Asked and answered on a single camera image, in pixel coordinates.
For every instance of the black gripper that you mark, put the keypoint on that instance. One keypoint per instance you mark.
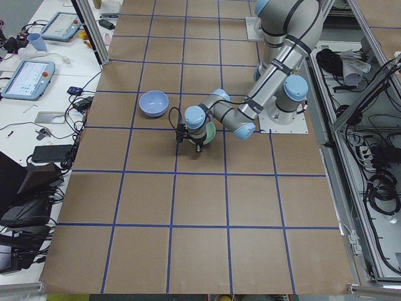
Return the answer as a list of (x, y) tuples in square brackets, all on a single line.
[(198, 143)]

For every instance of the green bowl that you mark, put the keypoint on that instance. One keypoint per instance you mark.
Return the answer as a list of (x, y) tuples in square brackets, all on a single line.
[(211, 133)]

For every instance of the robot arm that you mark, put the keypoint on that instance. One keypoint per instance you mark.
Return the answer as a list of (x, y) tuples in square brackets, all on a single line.
[(291, 29)]

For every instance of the blue bowl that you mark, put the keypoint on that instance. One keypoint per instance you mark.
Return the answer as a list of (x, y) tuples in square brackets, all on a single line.
[(154, 103)]

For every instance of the pink cup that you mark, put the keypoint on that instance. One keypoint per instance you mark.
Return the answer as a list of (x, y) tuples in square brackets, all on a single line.
[(106, 38)]

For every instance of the black smartphone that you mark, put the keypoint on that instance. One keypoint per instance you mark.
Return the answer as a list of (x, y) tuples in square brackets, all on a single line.
[(50, 153)]

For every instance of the black power adapter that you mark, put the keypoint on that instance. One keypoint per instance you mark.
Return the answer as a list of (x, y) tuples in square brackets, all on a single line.
[(106, 24)]

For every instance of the far teach pendant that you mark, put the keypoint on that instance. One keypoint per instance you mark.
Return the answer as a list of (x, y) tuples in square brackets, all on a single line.
[(62, 27)]

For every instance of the teach pendant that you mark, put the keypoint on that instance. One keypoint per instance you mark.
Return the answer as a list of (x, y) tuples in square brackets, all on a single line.
[(29, 81), (62, 27)]

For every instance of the near teach pendant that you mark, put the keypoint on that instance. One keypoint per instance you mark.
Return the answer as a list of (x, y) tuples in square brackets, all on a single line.
[(29, 81)]

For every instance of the blue plastic cup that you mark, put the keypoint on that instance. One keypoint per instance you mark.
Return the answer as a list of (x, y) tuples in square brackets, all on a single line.
[(37, 41)]

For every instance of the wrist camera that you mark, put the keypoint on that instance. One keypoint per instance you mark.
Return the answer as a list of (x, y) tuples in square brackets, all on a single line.
[(181, 132)]

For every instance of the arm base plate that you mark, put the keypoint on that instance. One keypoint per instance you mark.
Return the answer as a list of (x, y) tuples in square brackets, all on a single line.
[(272, 120), (253, 29)]

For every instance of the aluminium frame post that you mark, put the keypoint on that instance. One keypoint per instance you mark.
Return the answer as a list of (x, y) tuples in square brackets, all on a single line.
[(85, 14)]

